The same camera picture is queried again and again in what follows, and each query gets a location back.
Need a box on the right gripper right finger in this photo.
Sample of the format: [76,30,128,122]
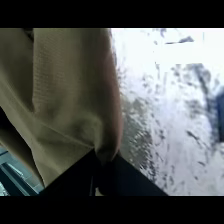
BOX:
[97,151,168,197]

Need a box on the brown garment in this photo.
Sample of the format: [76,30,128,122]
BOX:
[0,28,125,188]

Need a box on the silver frame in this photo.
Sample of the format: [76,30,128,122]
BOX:
[0,146,45,197]

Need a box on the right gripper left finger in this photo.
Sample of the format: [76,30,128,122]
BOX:
[39,148,98,197]

